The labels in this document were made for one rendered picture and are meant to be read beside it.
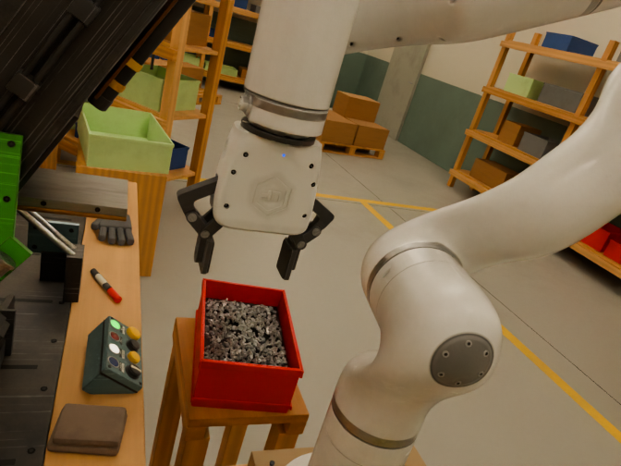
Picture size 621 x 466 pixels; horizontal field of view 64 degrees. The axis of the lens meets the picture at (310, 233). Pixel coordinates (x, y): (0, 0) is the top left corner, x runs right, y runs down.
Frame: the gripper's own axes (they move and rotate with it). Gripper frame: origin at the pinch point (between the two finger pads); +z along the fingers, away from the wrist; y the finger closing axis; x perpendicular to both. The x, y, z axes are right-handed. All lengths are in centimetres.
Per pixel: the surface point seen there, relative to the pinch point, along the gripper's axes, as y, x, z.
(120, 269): -9, 64, 40
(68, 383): -17, 25, 40
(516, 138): 443, 439, 35
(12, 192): -28.6, 38.2, 11.7
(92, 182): -18, 60, 17
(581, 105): 440, 366, -22
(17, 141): -28.6, 40.4, 3.7
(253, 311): 22, 52, 42
